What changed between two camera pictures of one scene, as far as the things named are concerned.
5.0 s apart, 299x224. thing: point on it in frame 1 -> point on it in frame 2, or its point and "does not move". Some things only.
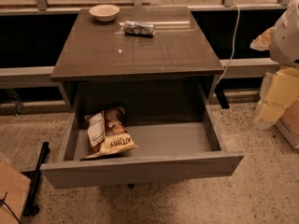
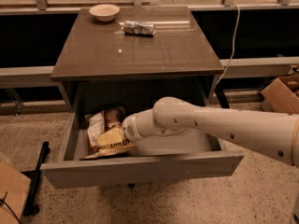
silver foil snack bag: x=132 y=28 does not move
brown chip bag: x=107 y=133 does not move
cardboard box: x=15 y=184 does not move
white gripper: x=286 y=44 -> x=128 y=130
